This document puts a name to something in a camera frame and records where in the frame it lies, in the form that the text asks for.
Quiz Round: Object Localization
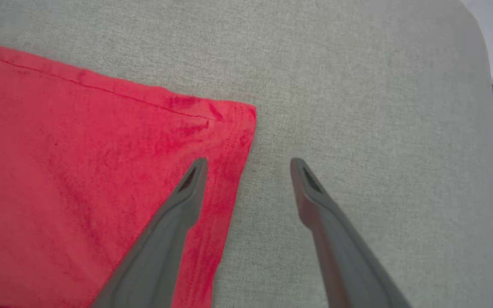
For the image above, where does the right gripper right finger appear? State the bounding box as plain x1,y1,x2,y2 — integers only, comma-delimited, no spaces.
290,157,413,308

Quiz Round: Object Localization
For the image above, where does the red white basketball jersey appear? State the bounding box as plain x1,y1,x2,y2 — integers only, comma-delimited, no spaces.
0,41,257,308

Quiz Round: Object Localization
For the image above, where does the grey fabric sofa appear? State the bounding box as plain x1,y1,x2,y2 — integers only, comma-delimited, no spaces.
0,0,493,308

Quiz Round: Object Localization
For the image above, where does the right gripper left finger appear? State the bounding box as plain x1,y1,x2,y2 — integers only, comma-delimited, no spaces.
90,157,209,308

